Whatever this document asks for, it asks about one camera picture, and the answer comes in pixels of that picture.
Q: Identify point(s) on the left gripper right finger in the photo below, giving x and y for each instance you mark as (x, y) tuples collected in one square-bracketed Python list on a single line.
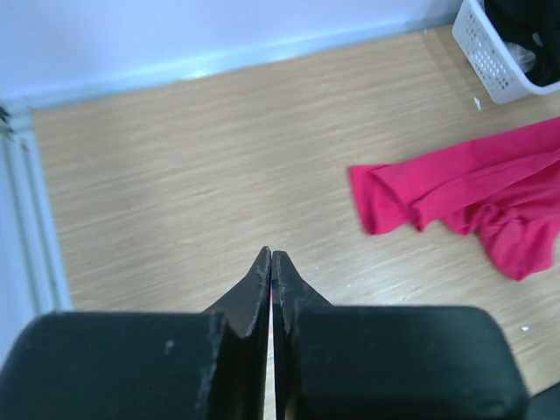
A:
[(388, 361)]

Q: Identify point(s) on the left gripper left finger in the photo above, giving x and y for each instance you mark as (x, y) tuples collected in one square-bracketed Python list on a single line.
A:
[(145, 365)]

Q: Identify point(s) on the pink red t shirt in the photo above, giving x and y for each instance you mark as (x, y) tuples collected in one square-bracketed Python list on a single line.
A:
[(504, 188)]

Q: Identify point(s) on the white plastic laundry basket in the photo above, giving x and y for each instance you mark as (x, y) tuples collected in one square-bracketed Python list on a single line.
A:
[(489, 57)]

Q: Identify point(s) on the black t shirt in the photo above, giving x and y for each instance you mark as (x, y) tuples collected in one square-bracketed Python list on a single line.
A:
[(534, 26)]

